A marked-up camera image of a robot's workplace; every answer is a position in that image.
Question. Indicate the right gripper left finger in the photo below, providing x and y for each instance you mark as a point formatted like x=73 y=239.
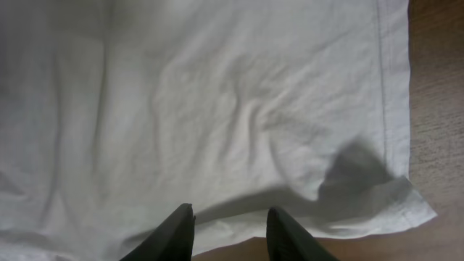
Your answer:
x=172 y=240

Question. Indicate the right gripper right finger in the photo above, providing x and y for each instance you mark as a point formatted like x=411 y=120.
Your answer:
x=287 y=240

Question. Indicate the white robot print t-shirt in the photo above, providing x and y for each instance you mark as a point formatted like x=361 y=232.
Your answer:
x=113 y=113

